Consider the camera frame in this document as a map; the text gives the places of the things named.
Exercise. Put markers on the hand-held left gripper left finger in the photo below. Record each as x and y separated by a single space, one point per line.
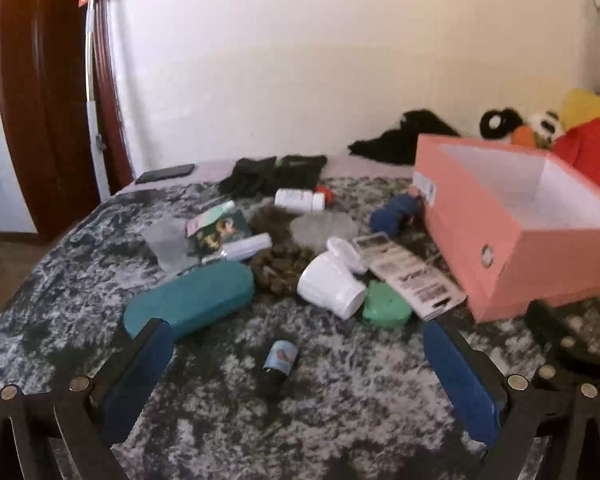
140 375

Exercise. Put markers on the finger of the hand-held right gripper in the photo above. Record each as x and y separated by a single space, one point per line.
555 335

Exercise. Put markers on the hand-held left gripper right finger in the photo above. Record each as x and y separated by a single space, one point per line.
457 385

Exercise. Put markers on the small dark blue-label bottle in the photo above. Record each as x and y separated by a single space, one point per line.
280 357

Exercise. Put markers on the pink cardboard shoe box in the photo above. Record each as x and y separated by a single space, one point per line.
460 210

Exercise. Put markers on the dark brown furry hair piece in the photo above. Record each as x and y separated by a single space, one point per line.
269 221

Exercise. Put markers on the teal glasses case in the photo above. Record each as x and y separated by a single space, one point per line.
195 295

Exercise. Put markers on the green plastic case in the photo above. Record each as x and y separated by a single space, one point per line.
385 307

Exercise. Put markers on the white barcode card packaging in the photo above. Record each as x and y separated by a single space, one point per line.
410 270

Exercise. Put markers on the clear plastic cup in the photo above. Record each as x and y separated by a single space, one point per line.
167 245

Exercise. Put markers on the green printed carton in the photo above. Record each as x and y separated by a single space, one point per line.
220 232

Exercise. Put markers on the white squeeze tube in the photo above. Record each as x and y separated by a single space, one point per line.
245 247

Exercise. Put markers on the white plastic cup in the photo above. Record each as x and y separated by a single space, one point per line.
325 285

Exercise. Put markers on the olive brown scrunchie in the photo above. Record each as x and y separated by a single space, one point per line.
280 267

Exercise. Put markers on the pale green tube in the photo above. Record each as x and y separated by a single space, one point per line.
214 212

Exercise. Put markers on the blue dumbbell toy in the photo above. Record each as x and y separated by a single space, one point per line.
392 215

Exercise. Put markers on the red pillow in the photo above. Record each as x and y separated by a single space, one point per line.
592 152

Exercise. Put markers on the orange plush toy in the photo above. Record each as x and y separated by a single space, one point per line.
522 136

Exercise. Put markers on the black smartphone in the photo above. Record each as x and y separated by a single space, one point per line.
165 173

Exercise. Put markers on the pink bed sheet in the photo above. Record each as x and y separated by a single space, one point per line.
210 167

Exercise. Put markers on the panda plush toy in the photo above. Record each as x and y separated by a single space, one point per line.
500 122

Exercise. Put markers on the black glove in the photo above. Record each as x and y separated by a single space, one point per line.
300 172
247 177

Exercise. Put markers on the yellow pillow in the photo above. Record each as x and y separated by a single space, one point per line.
587 105

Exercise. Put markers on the red bottle cap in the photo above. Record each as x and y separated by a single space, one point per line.
325 194

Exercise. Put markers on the white pill bottle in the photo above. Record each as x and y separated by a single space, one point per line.
295 200

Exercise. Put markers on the black garment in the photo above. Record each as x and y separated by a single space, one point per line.
405 140

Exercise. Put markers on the white pipe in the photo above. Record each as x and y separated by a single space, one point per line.
91 110

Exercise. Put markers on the brown wooden door frame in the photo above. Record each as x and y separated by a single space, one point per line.
45 100

